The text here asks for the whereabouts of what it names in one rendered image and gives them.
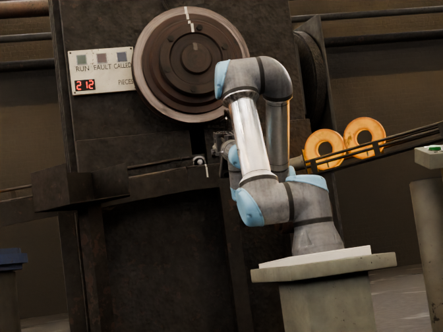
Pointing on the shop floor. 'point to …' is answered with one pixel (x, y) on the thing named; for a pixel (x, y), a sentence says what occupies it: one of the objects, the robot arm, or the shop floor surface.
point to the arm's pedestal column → (328, 304)
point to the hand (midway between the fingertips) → (218, 147)
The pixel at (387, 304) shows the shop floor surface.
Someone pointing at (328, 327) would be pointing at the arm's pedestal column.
